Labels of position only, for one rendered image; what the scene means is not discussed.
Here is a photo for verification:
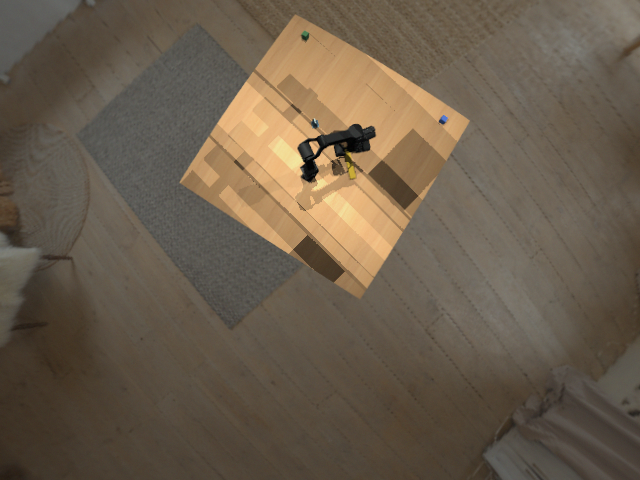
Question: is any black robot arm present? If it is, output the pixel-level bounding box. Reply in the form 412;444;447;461
297;124;376;183

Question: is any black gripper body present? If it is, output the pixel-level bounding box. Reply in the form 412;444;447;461
334;140;371;157

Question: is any yellow bar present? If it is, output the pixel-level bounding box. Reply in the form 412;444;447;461
345;151;356;180

